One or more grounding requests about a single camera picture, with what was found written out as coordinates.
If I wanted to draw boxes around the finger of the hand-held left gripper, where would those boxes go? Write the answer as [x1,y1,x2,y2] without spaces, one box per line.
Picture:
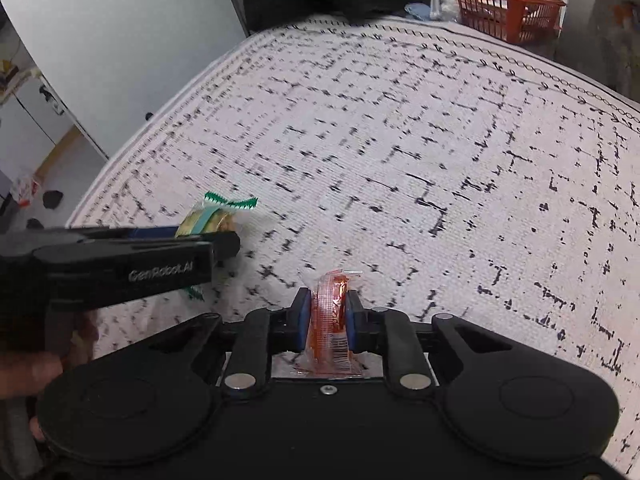
[65,226,179,244]
[127,231,242,264]

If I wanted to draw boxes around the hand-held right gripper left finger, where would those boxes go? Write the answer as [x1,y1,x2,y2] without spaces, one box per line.
[149,287,314,402]

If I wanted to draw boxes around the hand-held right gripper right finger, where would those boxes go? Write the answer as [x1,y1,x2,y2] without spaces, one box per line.
[347,290,515,402]

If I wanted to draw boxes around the orange snack packet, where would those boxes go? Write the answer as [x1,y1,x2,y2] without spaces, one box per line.
[299,269,364,379]

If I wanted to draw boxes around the round cookie packet green edge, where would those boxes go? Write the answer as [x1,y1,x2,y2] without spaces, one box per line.
[175,191,259,302]

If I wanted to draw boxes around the person's left hand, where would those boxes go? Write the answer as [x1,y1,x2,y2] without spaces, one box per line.
[0,311,102,443]

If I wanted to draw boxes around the red white bag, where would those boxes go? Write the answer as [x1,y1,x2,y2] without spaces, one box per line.
[11,174,37,207]

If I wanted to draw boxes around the white cabinet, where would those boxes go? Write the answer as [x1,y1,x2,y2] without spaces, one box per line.
[0,72,83,176]

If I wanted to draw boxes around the black patterned white blanket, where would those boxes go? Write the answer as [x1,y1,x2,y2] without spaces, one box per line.
[65,15,640,476]

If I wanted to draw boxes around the red plastic basket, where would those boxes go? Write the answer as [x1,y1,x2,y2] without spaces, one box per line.
[447,0,568,44]

